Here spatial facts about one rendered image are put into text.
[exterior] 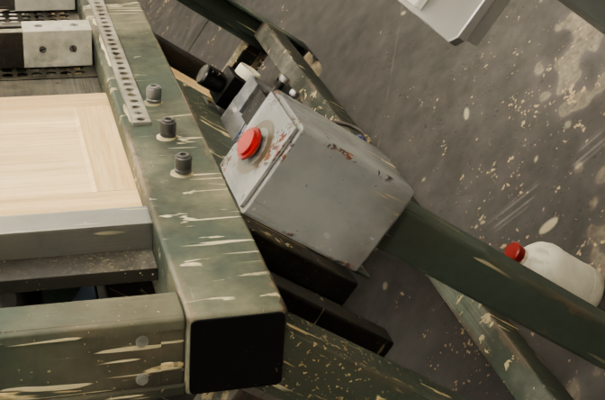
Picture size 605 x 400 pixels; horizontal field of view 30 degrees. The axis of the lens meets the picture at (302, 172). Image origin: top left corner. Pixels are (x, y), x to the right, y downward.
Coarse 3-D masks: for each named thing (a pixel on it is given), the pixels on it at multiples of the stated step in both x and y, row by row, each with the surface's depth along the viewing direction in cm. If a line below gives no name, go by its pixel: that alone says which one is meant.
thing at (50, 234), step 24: (0, 216) 149; (24, 216) 149; (48, 216) 149; (72, 216) 150; (96, 216) 150; (120, 216) 151; (144, 216) 151; (0, 240) 145; (24, 240) 146; (48, 240) 147; (72, 240) 148; (96, 240) 148; (120, 240) 149; (144, 240) 150
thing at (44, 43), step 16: (0, 32) 205; (16, 32) 206; (32, 32) 206; (48, 32) 207; (64, 32) 208; (80, 32) 209; (0, 48) 206; (16, 48) 207; (32, 48) 207; (48, 48) 208; (64, 48) 209; (80, 48) 210; (0, 64) 207; (16, 64) 208; (32, 64) 209; (48, 64) 210; (64, 64) 210; (80, 64) 211
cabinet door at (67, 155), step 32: (32, 96) 192; (64, 96) 193; (96, 96) 194; (0, 128) 180; (32, 128) 181; (64, 128) 182; (96, 128) 182; (0, 160) 169; (32, 160) 170; (64, 160) 171; (96, 160) 171; (0, 192) 160; (32, 192) 161; (64, 192) 161; (96, 192) 161; (128, 192) 162
